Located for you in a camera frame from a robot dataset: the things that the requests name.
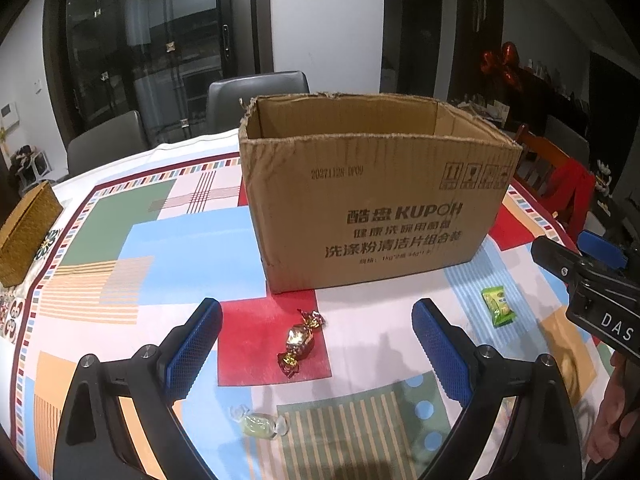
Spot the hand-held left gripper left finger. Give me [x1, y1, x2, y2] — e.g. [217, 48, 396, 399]
[57, 297, 224, 480]

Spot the white storage shelf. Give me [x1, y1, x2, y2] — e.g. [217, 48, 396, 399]
[7, 145, 53, 196]

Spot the floral patterned placemat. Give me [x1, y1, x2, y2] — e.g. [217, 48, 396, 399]
[0, 227, 62, 342]

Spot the brown cardboard box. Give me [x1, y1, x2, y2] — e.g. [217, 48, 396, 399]
[238, 92, 523, 294]

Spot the dark framed glass sliding door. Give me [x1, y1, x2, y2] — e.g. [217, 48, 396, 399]
[42, 0, 274, 150]

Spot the red foil balloon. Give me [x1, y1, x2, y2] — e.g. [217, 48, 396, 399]
[480, 42, 523, 93]

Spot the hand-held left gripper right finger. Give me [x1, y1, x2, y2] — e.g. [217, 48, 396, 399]
[411, 297, 583, 480]

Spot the grey armchair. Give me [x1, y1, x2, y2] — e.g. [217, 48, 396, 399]
[542, 115, 591, 166]

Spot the red and gold candy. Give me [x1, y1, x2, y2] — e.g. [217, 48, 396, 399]
[277, 308, 327, 378]

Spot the grey leather chair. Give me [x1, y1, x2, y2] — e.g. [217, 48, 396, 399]
[67, 110, 151, 178]
[206, 71, 311, 133]

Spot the person's right hand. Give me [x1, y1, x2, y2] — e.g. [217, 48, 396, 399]
[586, 352, 640, 462]

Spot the brown wooden chair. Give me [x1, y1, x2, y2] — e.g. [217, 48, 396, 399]
[512, 124, 596, 233]

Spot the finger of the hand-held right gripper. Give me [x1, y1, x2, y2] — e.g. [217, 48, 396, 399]
[578, 230, 630, 271]
[531, 236, 591, 283]

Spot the clear green wrapped candy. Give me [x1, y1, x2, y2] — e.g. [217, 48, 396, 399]
[230, 405, 290, 441]

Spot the red cloth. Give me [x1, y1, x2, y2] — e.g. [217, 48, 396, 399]
[550, 157, 597, 233]

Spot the colourful patchwork tablecloth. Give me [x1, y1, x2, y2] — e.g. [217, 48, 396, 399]
[10, 137, 621, 480]

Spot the green snack packet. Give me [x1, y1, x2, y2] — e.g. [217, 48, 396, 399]
[481, 287, 516, 328]

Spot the woven wicker box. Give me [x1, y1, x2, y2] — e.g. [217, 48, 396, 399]
[0, 181, 65, 287]

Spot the white and dark sideboard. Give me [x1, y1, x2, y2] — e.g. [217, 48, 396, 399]
[450, 60, 591, 133]

